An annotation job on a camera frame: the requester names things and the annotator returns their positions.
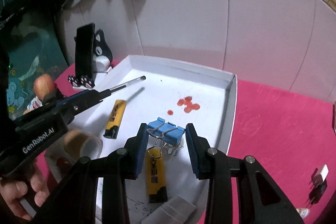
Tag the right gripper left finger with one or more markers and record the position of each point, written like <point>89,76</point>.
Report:
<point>123,164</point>

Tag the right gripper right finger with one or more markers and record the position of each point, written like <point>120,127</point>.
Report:
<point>211,164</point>

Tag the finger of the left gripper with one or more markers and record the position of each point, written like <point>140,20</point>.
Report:
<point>80,102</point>

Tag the yellow lighter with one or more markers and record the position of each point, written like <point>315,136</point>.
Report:
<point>114,121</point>
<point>155,177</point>

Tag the brown tape roll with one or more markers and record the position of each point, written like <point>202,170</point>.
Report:
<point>77,144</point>

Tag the black gel pen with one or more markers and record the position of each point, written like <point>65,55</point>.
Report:
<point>126,84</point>

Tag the blue binder clip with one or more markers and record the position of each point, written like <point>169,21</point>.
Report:
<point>168,133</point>

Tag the black usb charger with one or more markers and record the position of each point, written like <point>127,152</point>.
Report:
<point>317,192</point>

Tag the person's left hand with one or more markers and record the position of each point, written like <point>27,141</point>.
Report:
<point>13,192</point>

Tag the red apple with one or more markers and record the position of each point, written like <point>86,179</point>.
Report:
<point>43,85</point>

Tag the black cat phone stand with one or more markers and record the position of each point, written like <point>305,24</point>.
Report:
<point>102,62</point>

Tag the black smartphone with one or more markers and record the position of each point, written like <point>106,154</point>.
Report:
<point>84,41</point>

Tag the white cardboard tray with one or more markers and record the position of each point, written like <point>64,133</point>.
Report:
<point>167,82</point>

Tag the small dropper bottle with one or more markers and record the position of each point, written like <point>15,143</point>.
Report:
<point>303,212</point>

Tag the white usb charger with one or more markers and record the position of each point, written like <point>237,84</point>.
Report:
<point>320,175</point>

